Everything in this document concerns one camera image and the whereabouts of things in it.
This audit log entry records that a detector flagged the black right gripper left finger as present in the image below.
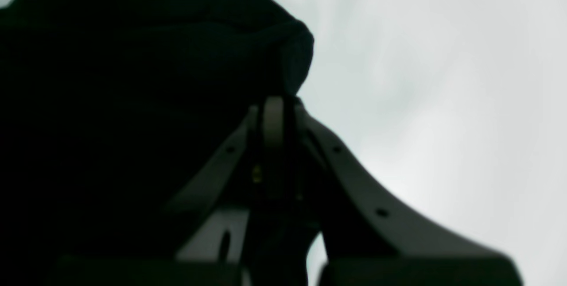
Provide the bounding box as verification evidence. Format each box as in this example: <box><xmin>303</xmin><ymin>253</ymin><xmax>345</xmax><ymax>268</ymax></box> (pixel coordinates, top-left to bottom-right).
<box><xmin>53</xmin><ymin>97</ymin><xmax>286</xmax><ymax>286</ymax></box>

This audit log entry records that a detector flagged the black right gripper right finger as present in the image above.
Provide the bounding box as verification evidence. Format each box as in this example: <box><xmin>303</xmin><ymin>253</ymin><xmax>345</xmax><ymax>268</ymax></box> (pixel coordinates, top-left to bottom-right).
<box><xmin>294</xmin><ymin>100</ymin><xmax>523</xmax><ymax>286</ymax></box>

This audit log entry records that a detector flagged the black t-shirt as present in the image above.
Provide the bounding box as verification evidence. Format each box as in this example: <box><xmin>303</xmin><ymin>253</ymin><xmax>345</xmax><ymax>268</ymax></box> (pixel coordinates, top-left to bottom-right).
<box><xmin>1</xmin><ymin>0</ymin><xmax>314</xmax><ymax>286</ymax></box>

